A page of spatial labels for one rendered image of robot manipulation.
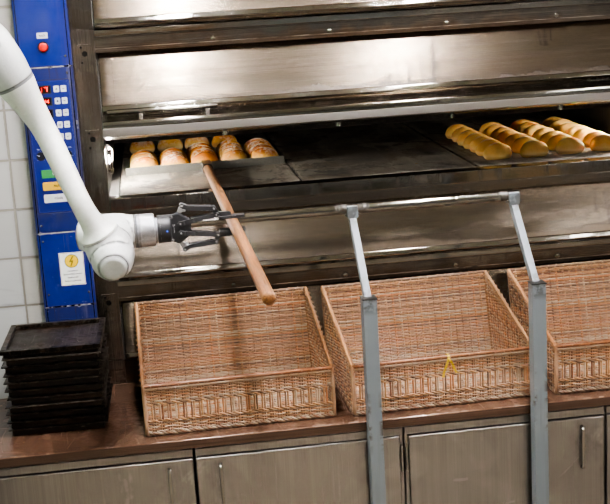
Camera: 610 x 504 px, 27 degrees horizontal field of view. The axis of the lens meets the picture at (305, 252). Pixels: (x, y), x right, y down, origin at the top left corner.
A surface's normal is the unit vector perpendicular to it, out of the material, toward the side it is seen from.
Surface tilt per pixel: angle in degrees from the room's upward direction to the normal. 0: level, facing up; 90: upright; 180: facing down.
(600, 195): 70
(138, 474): 91
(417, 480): 91
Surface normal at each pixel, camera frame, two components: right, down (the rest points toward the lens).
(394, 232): 0.11, -0.13
